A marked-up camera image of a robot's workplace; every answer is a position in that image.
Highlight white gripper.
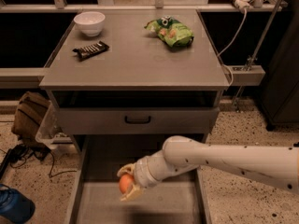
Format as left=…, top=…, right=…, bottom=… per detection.
left=117, top=156, right=158, bottom=202

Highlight orange fruit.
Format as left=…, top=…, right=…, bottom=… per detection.
left=119, top=174, right=135, bottom=194

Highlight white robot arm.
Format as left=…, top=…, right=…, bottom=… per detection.
left=117, top=135, right=299, bottom=202

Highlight open grey middle drawer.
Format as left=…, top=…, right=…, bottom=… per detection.
left=65, top=134, right=211, bottom=224

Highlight grey top drawer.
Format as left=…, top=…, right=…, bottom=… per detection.
left=56, top=108, right=219, bottom=134

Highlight grey drawer cabinet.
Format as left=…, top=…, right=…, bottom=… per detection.
left=40, top=9, right=228, bottom=150

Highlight clear plastic bin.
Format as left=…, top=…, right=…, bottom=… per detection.
left=36, top=105, right=72, bottom=150

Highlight blue water jug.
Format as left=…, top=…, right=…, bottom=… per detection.
left=0, top=184, right=36, bottom=224

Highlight brown fabric bag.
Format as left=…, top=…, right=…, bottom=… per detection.
left=11, top=91, right=50, bottom=147

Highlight dark chocolate bar wrapper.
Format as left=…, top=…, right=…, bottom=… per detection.
left=73, top=41, right=109, bottom=60

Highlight green chip bag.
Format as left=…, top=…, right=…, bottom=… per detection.
left=145, top=16, right=194, bottom=48

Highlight white ceramic bowl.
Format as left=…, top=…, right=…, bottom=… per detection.
left=74, top=11, right=106, bottom=36

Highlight metal stand pole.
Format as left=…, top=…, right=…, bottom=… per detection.
left=227, top=0, right=283, bottom=108

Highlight black drawer handle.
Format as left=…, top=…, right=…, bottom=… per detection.
left=124, top=116, right=151, bottom=124

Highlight black cables on floor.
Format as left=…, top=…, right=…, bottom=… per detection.
left=0, top=143, right=78, bottom=181

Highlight white power cable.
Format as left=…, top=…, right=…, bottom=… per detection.
left=216, top=7, right=249, bottom=88

